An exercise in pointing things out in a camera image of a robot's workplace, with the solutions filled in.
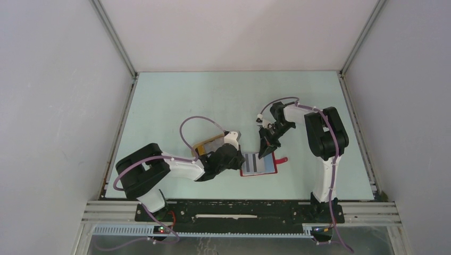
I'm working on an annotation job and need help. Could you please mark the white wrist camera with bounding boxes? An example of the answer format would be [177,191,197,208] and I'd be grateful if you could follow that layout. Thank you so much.
[223,131,241,150]
[256,113,272,129]

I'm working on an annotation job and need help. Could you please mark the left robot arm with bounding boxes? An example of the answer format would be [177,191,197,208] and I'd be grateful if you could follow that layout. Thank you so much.
[113,143,245,222]

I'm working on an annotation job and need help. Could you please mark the aluminium frame rail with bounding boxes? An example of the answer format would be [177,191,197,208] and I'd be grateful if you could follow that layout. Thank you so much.
[73,199,412,254]

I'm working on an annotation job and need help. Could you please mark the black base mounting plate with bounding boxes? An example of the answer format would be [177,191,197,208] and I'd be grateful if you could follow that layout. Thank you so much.
[154,199,345,234]

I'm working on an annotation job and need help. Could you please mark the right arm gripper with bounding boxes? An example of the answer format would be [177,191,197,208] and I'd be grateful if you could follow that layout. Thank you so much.
[258,121,294,159]

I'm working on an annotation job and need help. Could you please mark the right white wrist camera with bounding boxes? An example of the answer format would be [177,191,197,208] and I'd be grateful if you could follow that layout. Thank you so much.
[256,113,272,129]

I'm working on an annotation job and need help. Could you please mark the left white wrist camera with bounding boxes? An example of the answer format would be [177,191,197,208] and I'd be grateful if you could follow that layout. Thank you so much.
[223,131,241,150]

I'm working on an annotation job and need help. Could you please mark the silver card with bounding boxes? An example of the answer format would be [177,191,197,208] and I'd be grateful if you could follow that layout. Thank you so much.
[242,153,265,176]

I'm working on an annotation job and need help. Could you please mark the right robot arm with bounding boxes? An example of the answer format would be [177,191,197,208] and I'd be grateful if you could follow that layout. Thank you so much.
[256,100,349,222]

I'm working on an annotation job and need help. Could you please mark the red leather card holder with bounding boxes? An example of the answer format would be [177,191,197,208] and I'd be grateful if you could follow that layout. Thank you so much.
[240,153,288,177]

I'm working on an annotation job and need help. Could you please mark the beige oval plastic tray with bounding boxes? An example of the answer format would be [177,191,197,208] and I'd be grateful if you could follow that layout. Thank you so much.
[191,132,227,157]

